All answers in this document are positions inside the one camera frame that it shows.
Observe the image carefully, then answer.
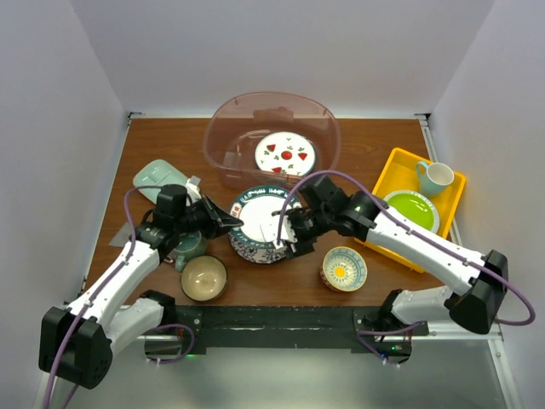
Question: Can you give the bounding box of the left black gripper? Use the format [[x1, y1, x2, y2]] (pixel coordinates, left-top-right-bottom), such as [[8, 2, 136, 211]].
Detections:
[[174, 193, 242, 240]]

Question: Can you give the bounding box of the blue floral plate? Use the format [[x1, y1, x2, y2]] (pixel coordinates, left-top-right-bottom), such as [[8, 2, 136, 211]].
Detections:
[[228, 229, 286, 264]]

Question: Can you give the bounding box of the green rim lettered plate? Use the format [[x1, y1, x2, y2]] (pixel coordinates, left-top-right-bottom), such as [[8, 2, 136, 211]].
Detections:
[[229, 185, 290, 250]]

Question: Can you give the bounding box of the mint green rectangular dish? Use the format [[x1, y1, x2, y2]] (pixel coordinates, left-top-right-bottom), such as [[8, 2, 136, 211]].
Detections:
[[133, 159, 189, 204]]

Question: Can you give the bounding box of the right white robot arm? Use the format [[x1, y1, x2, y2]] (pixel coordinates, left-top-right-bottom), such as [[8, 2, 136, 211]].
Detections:
[[275, 171, 508, 335]]

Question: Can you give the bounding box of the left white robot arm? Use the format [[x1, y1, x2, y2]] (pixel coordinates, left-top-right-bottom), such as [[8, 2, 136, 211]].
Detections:
[[38, 184, 243, 389]]

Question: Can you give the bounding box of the pink translucent plastic bin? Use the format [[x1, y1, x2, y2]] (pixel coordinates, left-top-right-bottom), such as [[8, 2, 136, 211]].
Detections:
[[204, 91, 341, 190]]

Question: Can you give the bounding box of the teal ceramic cup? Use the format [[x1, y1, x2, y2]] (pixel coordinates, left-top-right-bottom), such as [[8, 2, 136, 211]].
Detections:
[[169, 232, 208, 273]]

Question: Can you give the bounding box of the yellow flower patterned bowl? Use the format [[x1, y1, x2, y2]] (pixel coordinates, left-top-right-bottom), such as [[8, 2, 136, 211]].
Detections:
[[319, 246, 368, 292]]

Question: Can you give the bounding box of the brown beige bowl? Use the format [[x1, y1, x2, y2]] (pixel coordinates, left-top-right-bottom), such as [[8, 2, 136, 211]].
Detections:
[[181, 255, 228, 302]]

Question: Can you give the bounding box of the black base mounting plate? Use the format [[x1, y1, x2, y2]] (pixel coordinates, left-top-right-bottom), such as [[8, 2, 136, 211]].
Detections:
[[147, 305, 429, 362]]

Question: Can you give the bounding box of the green plate white rim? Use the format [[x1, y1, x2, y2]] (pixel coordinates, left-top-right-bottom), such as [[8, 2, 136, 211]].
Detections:
[[384, 190, 440, 233]]

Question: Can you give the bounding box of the light blue mug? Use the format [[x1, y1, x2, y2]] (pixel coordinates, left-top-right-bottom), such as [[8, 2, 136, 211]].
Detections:
[[416, 161, 455, 198]]

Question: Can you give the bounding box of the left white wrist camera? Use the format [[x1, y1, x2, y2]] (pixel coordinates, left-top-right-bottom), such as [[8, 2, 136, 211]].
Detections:
[[185, 176, 202, 204]]

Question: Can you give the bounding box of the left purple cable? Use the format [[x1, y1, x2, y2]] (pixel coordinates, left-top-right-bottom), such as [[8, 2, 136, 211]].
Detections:
[[42, 185, 197, 409]]

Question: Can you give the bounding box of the purple cable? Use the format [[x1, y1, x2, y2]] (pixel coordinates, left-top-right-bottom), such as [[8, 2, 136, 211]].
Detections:
[[42, 185, 197, 409], [275, 170, 536, 327]]

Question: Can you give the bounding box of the aluminium frame rail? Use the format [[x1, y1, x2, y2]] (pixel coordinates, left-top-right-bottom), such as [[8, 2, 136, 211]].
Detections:
[[425, 319, 523, 409]]

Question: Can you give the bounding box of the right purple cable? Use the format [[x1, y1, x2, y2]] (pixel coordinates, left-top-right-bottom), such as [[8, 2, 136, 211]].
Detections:
[[275, 170, 536, 327]]

